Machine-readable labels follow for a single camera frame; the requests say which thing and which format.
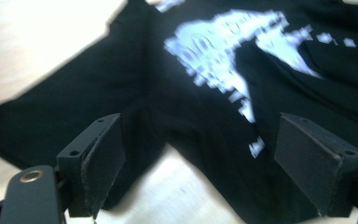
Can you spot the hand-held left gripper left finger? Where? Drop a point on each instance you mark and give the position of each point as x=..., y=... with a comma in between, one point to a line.
x=96, y=161

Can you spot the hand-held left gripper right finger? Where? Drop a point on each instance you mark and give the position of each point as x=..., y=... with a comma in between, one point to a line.
x=317, y=165

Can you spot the black t-shirt with white print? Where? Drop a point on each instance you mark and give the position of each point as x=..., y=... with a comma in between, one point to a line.
x=199, y=109

